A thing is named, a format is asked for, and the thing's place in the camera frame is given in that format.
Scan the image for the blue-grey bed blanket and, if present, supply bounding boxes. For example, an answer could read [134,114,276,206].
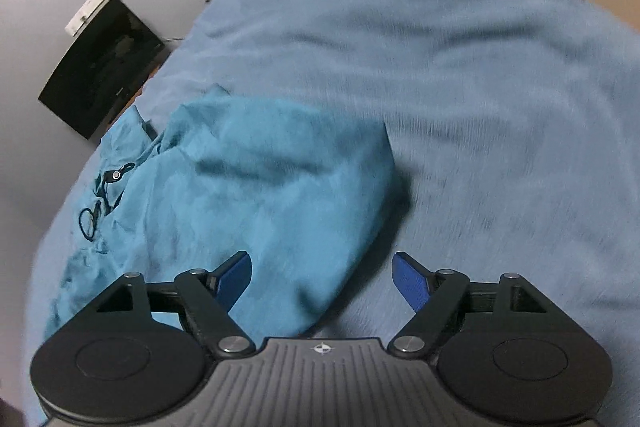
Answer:
[20,0,640,427]

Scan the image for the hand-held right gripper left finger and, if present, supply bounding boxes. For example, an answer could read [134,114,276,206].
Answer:
[94,250,257,356]

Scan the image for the black monitor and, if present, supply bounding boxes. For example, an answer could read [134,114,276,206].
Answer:
[37,0,167,142]

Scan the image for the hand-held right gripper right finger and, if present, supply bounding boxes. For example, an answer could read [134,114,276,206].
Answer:
[387,251,547,354]

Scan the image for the teal zip jacket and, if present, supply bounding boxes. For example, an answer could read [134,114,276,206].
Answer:
[45,84,397,344]

